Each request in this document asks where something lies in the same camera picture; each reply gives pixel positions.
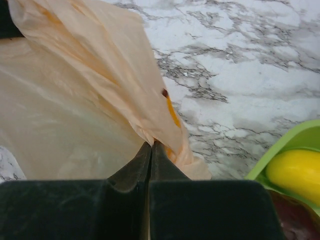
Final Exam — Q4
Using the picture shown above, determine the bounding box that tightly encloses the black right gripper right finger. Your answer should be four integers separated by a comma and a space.
149, 142, 285, 240

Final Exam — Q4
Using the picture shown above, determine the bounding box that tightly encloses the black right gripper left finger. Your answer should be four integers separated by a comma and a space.
0, 143, 152, 240

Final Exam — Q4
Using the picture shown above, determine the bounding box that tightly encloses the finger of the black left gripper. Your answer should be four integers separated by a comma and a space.
0, 0, 24, 40

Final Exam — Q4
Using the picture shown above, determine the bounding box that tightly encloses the banana print plastic bag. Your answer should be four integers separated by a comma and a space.
0, 0, 212, 180

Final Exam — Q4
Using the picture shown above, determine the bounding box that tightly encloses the dark red fake apple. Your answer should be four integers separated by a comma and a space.
269, 190, 320, 240

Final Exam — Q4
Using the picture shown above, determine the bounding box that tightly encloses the yellow fake mango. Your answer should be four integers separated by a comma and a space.
265, 149, 320, 206

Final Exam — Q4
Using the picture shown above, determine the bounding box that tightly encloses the green plastic tray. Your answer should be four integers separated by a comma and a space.
244, 119, 320, 218

